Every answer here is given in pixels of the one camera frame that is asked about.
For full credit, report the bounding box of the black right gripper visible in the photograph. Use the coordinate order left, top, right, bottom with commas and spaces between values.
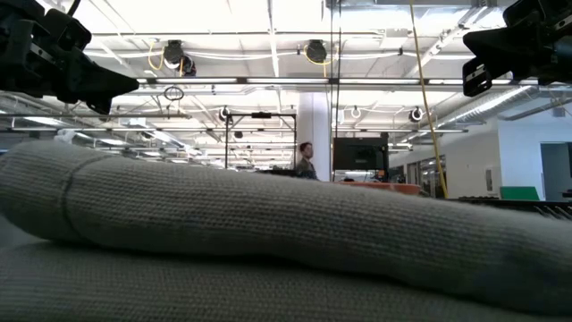
462, 0, 572, 97

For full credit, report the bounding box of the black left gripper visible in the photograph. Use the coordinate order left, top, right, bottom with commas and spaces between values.
0, 0, 139, 115

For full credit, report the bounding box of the grey door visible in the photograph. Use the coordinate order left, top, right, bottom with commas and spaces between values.
540, 141, 572, 202

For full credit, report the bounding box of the green panel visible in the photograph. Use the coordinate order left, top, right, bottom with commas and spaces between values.
499, 185, 541, 201

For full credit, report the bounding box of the black monitor on stand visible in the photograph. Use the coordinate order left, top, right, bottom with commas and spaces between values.
332, 137, 390, 182

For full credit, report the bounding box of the orange round plate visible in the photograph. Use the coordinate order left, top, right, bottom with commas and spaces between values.
337, 180, 422, 197

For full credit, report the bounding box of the long ceiling light bar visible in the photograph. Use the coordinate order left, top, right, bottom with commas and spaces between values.
136, 77, 572, 87

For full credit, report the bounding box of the person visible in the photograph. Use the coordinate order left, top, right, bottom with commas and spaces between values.
294, 141, 319, 182

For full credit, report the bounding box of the grey folded cloth napkin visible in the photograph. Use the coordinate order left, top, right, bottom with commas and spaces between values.
0, 140, 572, 322

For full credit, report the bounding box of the silver ventilation duct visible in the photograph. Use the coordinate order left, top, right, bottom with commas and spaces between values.
435, 84, 540, 127

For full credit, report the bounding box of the hanging black cable coil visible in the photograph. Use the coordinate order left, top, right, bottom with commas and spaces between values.
163, 85, 185, 102

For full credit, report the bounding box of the yellow cable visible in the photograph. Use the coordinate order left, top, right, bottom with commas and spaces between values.
408, 0, 450, 199

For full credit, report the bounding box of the black ceiling cord reel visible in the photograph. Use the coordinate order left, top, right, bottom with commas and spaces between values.
304, 38, 329, 64
162, 38, 198, 77

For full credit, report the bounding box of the black table frame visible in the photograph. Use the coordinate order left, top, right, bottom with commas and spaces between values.
446, 195, 572, 221

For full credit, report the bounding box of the black metal frame stand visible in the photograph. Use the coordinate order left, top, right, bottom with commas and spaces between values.
224, 112, 299, 172

